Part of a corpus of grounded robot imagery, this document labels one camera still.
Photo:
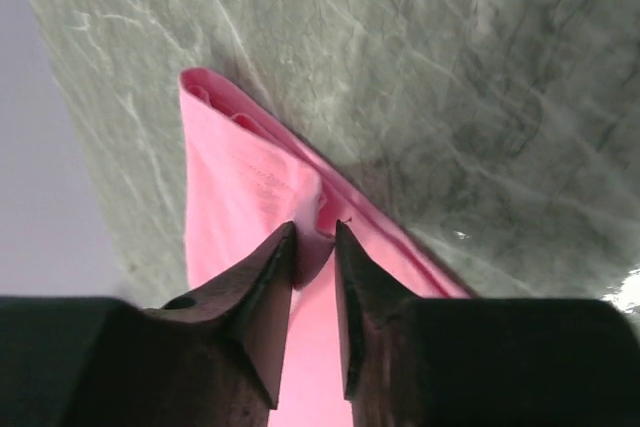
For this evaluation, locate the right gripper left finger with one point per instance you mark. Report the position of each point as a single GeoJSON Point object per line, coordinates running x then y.
{"type": "Point", "coordinates": [224, 341]}

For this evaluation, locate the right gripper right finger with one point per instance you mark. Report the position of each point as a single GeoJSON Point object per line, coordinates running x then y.
{"type": "Point", "coordinates": [378, 358]}

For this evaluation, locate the pink t shirt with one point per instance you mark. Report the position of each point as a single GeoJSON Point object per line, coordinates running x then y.
{"type": "Point", "coordinates": [246, 175]}

